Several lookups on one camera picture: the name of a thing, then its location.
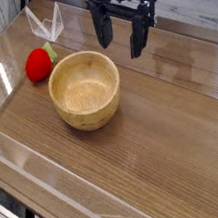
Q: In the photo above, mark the red plush strawberry toy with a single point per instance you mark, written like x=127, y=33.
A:
x=39, y=63

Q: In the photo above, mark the clear acrylic corner bracket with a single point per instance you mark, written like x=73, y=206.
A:
x=47, y=29

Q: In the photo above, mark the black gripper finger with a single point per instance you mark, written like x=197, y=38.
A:
x=138, y=36
x=102, y=24

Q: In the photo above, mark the clear acrylic tray wall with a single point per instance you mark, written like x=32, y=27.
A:
x=52, y=191

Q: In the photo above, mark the wooden bowl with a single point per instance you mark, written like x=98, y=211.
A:
x=85, y=89

